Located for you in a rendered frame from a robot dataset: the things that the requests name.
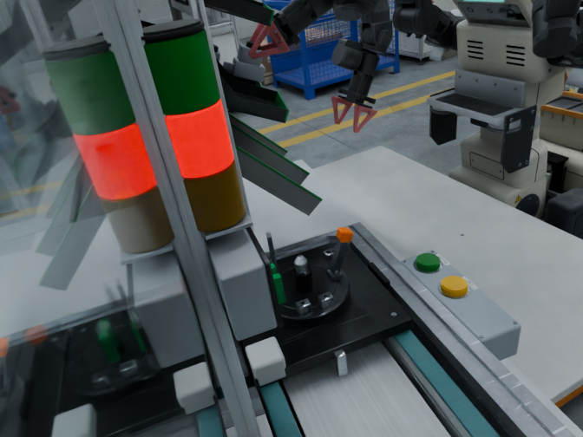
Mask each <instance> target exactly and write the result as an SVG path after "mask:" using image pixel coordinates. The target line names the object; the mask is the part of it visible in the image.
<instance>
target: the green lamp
mask: <svg viewBox="0 0 583 437"><path fill-rule="evenodd" d="M143 47H144V50H145V53H146V57H147V61H148V65H149V67H150V70H151V74H152V77H153V80H154V85H155V88H156V91H157V94H158V97H159V100H160V105H161V108H162V112H163V114H165V115H177V114H188V113H192V112H196V111H199V110H202V109H204V108H209V107H211V106H212V105H214V104H215V103H217V102H218V101H219V99H220V93H219V86H218V83H217V78H216V74H215V70H214V66H213V59H212V56H211V51H210V48H209V43H208V40H207V35H206V31H205V30H204V29H202V30H201V31H199V32H197V33H194V34H191V35H189V36H183V37H179V38H174V39H170V40H165V41H159V42H147V43H145V45H144V46H143Z"/></svg>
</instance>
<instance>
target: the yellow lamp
mask: <svg viewBox="0 0 583 437"><path fill-rule="evenodd" d="M183 182H184V185H185V188H186V191H187V196H188V199H189V202H190V206H191V208H192V211H193V216H194V220H195V223H196V225H197V229H198V231H200V232H217V231H221V230H225V229H226V228H229V227H231V226H233V225H236V224H237V223H238V222H239V221H240V220H241V219H242V218H243V217H244V216H245V214H246V207H245V202H244V199H243V194H242V191H241V186H240V183H239V176H238V171H237V167H236V163H235V160H233V163H232V164H231V165H230V166H229V167H227V168H226V169H224V170H222V171H220V172H218V173H215V174H211V175H208V176H205V177H199V178H184V180H183Z"/></svg>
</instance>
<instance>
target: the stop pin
mask: <svg viewBox="0 0 583 437"><path fill-rule="evenodd" d="M334 359H335V365H336V371H337V374H338V375H339V376H342V375H346V374H348V369H347V361H346V354H345V353H344V351H343V349H340V350H337V351H335V352H334Z"/></svg>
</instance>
